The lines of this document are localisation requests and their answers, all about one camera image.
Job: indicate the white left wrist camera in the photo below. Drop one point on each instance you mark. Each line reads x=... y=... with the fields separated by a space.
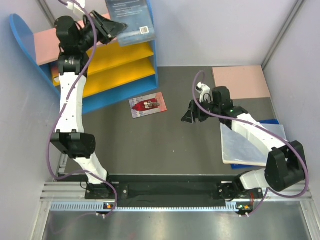
x=75 y=8

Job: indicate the book on shelf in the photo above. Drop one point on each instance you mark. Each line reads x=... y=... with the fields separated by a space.
x=55 y=74

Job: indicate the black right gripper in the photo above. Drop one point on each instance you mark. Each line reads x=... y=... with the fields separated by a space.
x=194 y=112

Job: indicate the red pink picture book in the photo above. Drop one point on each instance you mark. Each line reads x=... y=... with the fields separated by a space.
x=147 y=105

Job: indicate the dark blue paperback book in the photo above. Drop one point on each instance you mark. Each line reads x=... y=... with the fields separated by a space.
x=137 y=16

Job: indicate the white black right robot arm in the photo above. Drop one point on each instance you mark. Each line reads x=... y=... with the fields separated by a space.
x=285 y=161

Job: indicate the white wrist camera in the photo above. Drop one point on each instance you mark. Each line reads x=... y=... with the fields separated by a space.
x=204 y=91
x=75 y=8

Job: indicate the clear white file folder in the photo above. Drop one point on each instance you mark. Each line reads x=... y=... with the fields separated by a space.
x=237 y=150

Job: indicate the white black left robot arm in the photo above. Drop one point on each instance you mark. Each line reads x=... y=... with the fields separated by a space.
x=69 y=136

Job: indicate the blue pink yellow bookshelf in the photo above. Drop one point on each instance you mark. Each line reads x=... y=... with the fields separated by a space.
x=117 y=73

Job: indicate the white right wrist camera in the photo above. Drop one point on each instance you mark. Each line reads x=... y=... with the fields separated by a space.
x=204 y=91

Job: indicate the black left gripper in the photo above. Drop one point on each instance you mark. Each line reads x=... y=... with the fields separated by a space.
x=109 y=28

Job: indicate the pink board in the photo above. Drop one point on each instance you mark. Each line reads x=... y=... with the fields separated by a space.
x=243 y=82

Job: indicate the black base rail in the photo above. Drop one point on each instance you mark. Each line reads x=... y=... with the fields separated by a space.
x=134 y=191

